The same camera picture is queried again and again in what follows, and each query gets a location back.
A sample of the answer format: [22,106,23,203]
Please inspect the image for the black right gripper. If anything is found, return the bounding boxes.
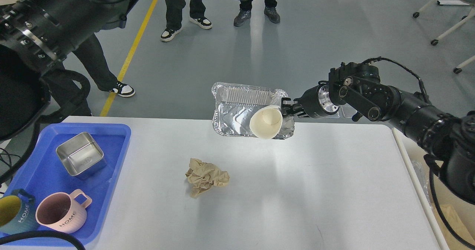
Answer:
[281,85,340,118]

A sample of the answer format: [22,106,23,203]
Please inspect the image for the cream cup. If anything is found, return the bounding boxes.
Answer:
[249,105,283,139]

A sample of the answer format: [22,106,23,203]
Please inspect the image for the aluminium foil tray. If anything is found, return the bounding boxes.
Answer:
[212,82,288,137]

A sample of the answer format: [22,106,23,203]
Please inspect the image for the brown paper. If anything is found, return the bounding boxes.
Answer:
[431,203,475,250]
[185,158,230,198]

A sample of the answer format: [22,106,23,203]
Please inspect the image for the stainless steel tray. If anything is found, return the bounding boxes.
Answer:
[56,132,107,180]

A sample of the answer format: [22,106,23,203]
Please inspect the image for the pink ribbed mug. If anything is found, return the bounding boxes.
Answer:
[35,189,93,234]

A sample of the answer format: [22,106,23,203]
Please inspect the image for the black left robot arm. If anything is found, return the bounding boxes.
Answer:
[1,0,138,183]

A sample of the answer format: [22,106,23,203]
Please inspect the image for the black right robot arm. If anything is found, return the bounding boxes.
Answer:
[281,57,475,249]

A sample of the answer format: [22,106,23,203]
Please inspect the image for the person with grey sneakers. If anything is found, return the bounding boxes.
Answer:
[233,0,281,27]

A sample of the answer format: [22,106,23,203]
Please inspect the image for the person with black-white sneakers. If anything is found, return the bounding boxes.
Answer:
[160,0,213,42]

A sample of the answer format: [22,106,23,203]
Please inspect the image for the white rolling chair base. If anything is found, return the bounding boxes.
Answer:
[410,0,474,53]

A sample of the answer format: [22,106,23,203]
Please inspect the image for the brown paper in bin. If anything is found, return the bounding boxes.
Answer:
[431,203,475,250]

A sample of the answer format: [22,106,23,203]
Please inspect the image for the cream plastic bin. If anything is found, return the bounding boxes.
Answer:
[392,128,474,250]

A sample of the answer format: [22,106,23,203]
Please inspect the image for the blue plastic bin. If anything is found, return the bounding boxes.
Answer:
[6,123,132,248]

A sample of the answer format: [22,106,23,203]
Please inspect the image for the dark teal mug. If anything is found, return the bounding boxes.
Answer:
[0,189,39,235]

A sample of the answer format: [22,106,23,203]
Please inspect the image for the black cables on floor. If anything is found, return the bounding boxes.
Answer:
[0,148,15,185]

